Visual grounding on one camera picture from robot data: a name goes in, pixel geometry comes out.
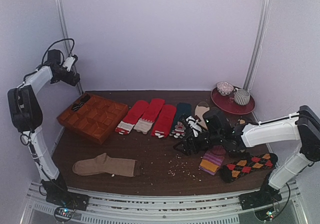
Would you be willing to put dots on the aluminium frame post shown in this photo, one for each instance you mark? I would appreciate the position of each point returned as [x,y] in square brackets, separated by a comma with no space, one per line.
[64,31]
[257,50]

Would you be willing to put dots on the beige striped sock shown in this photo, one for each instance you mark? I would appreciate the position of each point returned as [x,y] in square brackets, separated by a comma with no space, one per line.
[201,108]

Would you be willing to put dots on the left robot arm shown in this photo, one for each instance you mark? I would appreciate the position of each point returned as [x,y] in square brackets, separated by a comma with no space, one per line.
[27,116]

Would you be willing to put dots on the dark green reindeer sock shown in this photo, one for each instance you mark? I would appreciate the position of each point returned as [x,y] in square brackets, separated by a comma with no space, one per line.
[178,129]

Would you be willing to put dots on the right aluminium frame post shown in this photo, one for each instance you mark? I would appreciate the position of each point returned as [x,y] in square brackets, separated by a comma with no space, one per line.
[257,50]

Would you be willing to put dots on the red sock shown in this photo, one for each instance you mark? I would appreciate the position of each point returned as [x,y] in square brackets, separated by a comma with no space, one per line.
[132,117]
[164,122]
[150,115]

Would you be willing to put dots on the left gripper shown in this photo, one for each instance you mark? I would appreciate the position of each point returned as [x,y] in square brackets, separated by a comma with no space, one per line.
[73,82]

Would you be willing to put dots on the black orange argyle sock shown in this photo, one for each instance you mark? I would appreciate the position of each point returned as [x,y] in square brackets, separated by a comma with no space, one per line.
[248,164]

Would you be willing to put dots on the black white striped sock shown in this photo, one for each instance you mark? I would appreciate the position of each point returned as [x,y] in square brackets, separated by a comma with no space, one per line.
[83,100]

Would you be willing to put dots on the red sock left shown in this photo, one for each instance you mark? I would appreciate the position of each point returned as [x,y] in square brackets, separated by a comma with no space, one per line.
[132,117]

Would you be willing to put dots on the red sock middle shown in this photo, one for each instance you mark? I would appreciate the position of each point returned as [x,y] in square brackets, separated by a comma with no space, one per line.
[150,115]

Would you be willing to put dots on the patterned white bowl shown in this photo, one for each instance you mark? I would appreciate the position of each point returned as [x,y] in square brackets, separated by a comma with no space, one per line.
[224,88]

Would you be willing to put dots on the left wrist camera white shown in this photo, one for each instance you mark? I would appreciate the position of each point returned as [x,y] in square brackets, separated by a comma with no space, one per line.
[69,62]

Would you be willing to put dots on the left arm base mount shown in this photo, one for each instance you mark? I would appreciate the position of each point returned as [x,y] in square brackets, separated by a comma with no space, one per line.
[66,203]

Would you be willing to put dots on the orange divided organizer tray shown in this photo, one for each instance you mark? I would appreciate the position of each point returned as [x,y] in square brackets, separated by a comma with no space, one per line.
[96,120]

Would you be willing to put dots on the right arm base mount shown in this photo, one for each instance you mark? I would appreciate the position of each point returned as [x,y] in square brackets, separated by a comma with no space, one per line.
[265,203]

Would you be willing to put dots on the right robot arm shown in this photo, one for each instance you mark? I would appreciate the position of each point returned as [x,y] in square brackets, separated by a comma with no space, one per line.
[302,126]

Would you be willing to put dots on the red sock right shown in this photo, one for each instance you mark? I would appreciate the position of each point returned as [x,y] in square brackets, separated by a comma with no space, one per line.
[164,122]

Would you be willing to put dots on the striped grey cup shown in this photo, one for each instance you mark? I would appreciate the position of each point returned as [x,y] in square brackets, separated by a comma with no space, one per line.
[241,96]

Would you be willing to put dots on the dark red plate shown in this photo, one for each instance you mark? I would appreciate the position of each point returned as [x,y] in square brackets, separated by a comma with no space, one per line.
[227,103]

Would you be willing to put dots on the purple yellow sock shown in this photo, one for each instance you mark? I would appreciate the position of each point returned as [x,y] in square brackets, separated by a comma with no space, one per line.
[212,160]

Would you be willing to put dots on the tan sock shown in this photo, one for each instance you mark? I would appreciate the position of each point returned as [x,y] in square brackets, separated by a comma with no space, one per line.
[106,164]

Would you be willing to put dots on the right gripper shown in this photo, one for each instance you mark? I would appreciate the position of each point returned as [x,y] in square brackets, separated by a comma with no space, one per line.
[194,144]

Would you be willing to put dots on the left aluminium frame post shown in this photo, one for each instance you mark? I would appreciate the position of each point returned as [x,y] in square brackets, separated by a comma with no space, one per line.
[64,31]

